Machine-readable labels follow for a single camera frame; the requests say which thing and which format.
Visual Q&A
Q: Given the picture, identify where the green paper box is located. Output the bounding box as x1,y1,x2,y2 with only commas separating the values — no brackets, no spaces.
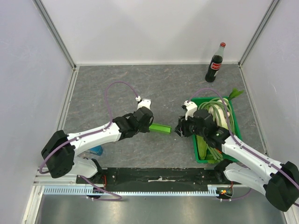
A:
149,123,171,134

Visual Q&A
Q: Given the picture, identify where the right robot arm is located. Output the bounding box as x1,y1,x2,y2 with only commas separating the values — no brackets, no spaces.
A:
175,109,299,212

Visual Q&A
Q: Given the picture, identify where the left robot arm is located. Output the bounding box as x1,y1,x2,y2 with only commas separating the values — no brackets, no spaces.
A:
41,107,154,183

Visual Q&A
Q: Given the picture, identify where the blue small box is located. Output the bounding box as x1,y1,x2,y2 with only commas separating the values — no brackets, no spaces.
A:
89,146,103,156

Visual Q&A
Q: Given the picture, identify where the green plastic tray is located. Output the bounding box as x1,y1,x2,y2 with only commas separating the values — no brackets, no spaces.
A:
192,97,241,163

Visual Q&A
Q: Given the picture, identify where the green long beans bundle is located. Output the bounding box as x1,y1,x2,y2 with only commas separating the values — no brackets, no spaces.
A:
196,98,235,163

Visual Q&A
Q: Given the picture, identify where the cola glass bottle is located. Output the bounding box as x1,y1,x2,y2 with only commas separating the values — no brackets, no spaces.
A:
205,42,226,83

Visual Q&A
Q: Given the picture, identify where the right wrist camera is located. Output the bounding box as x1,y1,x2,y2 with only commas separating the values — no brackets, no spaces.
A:
182,100,198,120

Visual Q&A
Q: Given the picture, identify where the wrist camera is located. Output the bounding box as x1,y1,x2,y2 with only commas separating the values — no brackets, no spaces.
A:
182,100,198,120
135,96,152,110

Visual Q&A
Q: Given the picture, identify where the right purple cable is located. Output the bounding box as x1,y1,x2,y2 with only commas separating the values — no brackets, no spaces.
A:
188,88,299,208

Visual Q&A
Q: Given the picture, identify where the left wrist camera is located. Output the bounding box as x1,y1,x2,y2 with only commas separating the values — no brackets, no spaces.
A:
135,96,152,110

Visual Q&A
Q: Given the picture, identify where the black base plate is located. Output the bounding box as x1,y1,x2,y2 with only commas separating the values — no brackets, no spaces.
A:
89,168,231,192

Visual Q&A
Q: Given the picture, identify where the grey cable duct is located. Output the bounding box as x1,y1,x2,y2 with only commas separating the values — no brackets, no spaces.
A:
43,186,219,196

